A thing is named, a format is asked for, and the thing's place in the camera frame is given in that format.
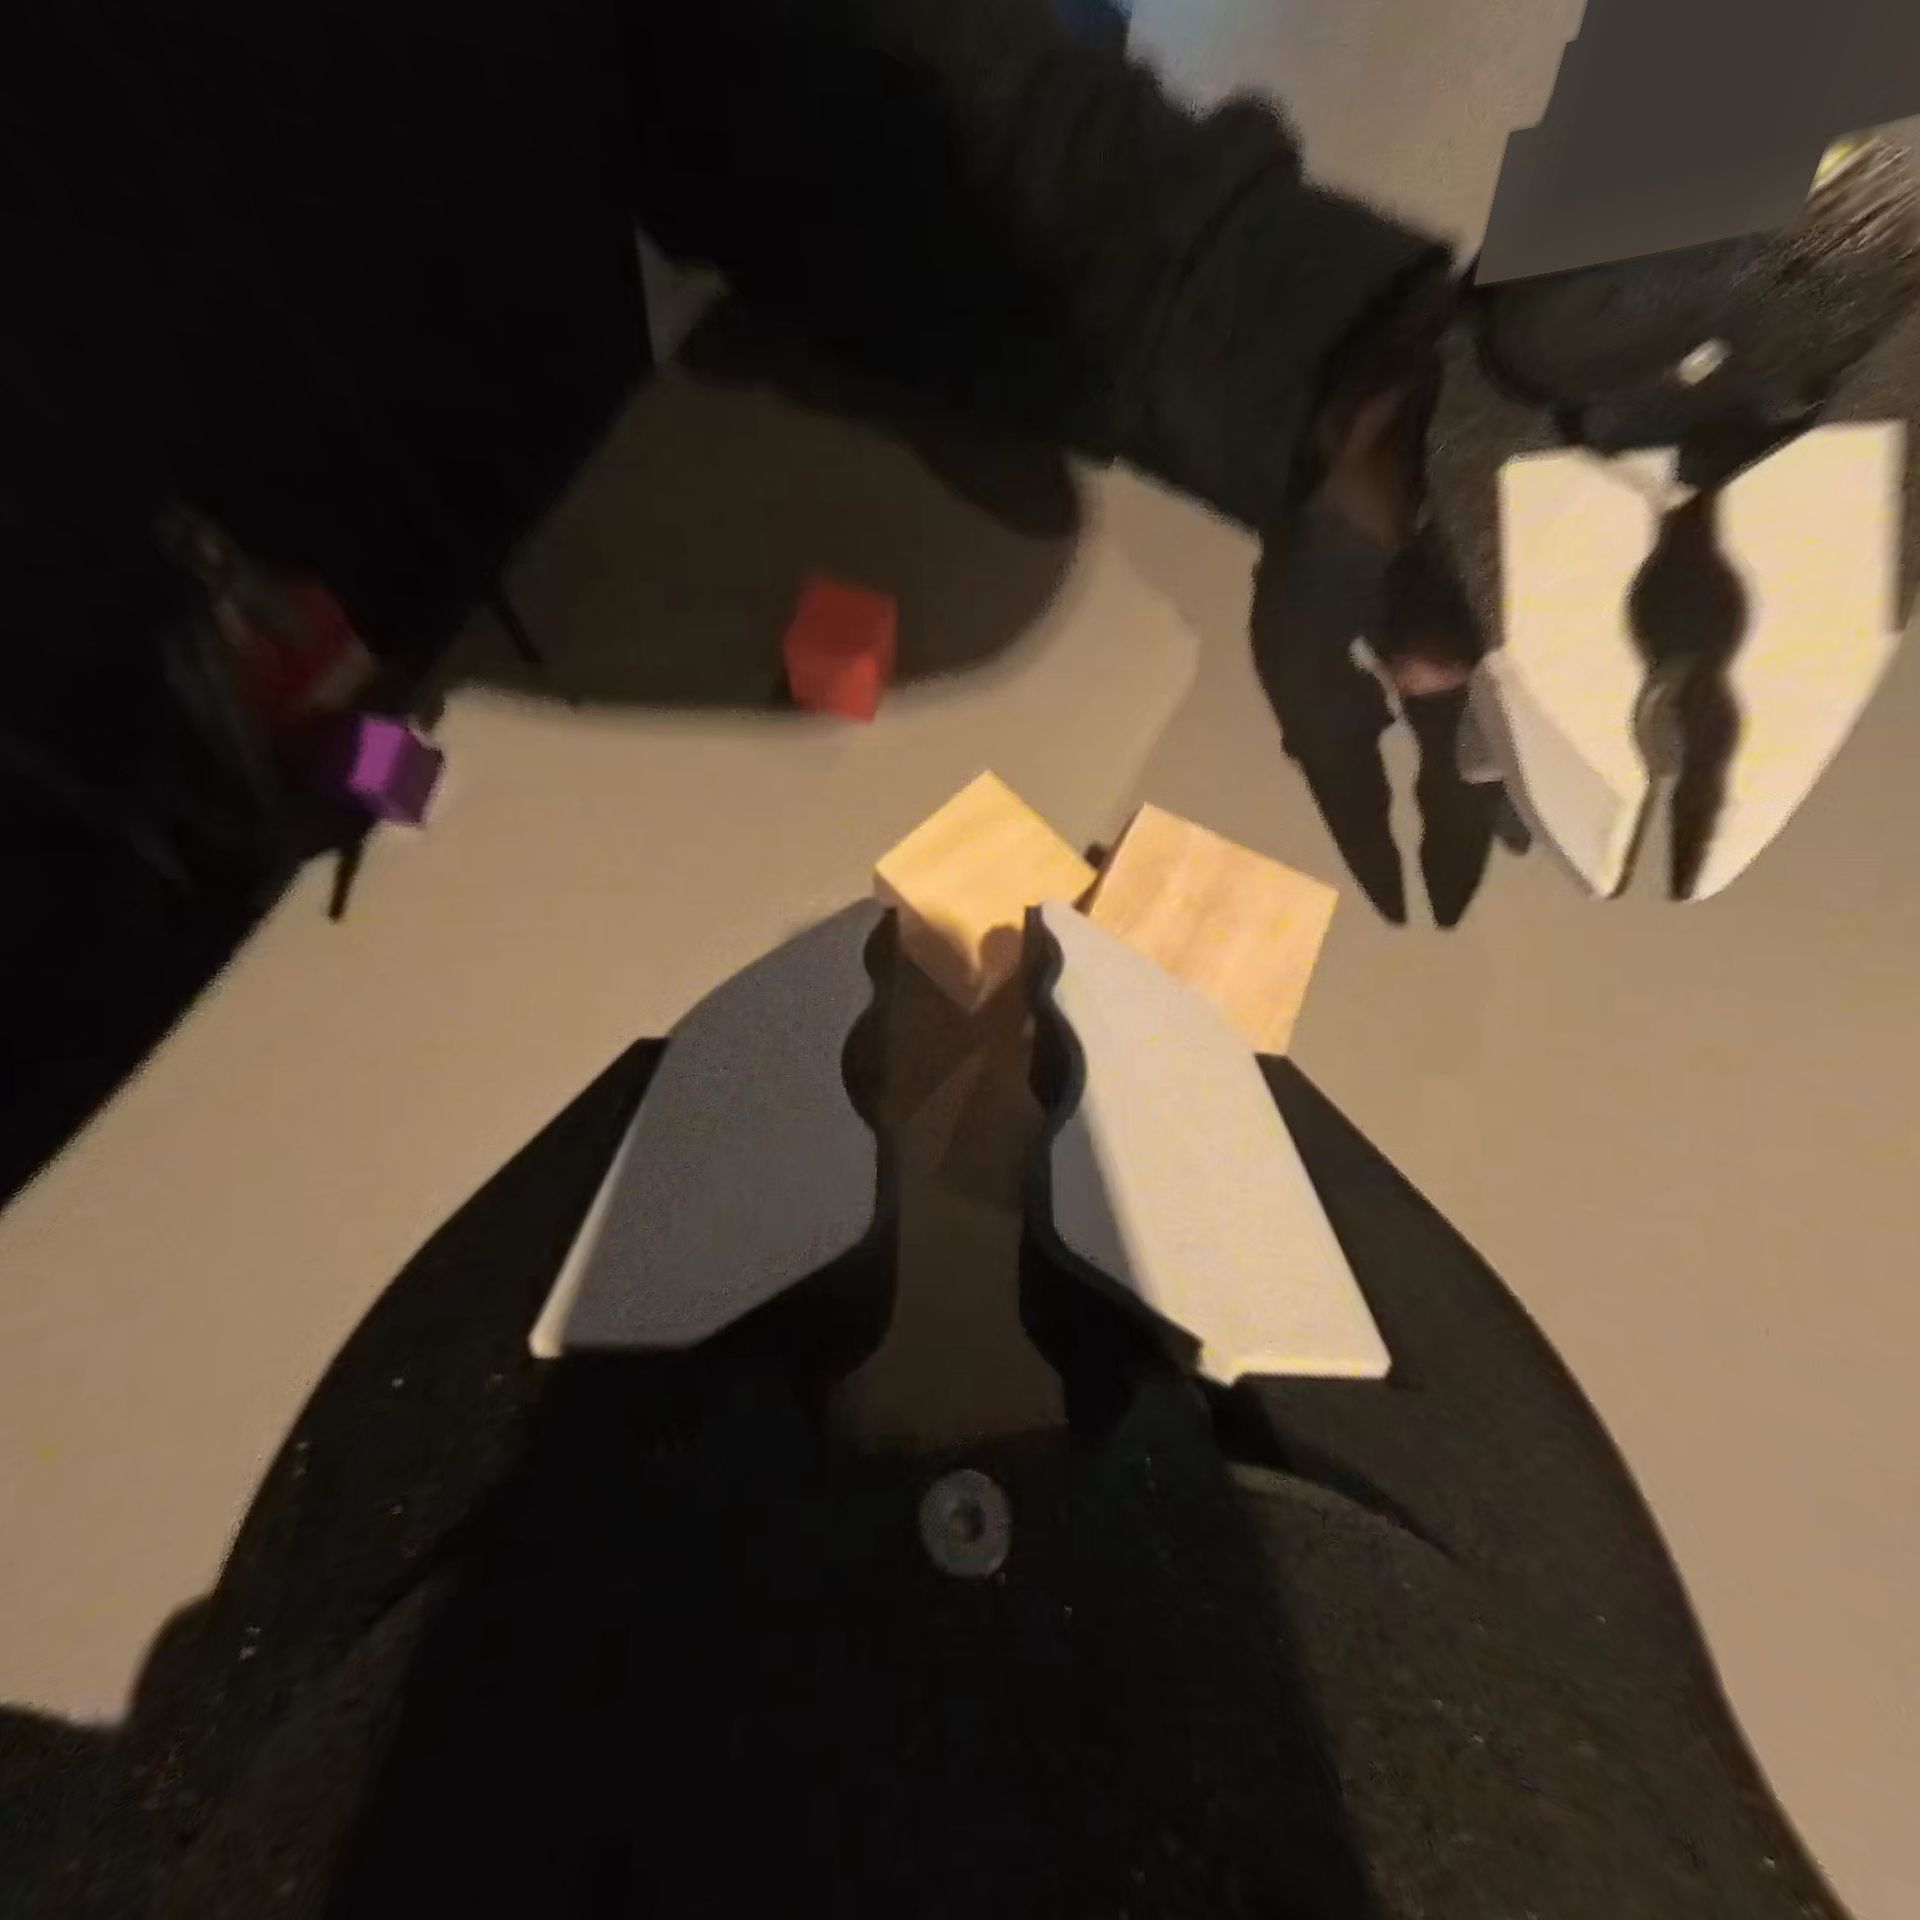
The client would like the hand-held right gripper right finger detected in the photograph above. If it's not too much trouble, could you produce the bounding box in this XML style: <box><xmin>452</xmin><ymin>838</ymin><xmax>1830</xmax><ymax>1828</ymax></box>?
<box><xmin>1020</xmin><ymin>896</ymin><xmax>1396</xmax><ymax>1405</ymax></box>

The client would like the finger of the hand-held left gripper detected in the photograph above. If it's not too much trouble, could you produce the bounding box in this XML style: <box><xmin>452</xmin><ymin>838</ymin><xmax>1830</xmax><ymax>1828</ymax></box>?
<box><xmin>1666</xmin><ymin>419</ymin><xmax>1909</xmax><ymax>906</ymax></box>
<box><xmin>1492</xmin><ymin>448</ymin><xmax>1697</xmax><ymax>906</ymax></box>

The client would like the small purple wooden cube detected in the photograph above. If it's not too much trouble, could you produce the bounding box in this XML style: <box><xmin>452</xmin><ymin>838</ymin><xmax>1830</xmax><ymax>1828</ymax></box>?
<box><xmin>350</xmin><ymin>712</ymin><xmax>448</xmax><ymax>829</ymax></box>

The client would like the red wooden cube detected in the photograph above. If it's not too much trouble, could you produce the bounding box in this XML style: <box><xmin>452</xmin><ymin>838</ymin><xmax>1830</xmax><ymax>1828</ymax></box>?
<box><xmin>780</xmin><ymin>576</ymin><xmax>902</xmax><ymax>726</ymax></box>

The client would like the person's left forearm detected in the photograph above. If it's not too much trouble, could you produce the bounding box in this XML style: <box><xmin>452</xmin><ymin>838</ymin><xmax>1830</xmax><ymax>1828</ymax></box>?
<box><xmin>644</xmin><ymin>45</ymin><xmax>1464</xmax><ymax>541</ymax></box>

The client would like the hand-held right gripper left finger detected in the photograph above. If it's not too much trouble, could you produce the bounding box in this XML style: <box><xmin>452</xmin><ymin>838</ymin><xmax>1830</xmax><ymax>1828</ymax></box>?
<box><xmin>528</xmin><ymin>896</ymin><xmax>908</xmax><ymax>1390</ymax></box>

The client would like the person's left hand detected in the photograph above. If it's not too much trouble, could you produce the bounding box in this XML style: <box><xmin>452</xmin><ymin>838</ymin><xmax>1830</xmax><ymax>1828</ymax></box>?
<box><xmin>1320</xmin><ymin>366</ymin><xmax>1482</xmax><ymax>704</ymax></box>

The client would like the natural wooden cube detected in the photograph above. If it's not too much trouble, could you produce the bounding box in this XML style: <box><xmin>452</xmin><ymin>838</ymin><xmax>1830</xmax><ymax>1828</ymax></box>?
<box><xmin>874</xmin><ymin>767</ymin><xmax>1098</xmax><ymax>1009</ymax></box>
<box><xmin>1081</xmin><ymin>802</ymin><xmax>1340</xmax><ymax>1056</ymax></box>

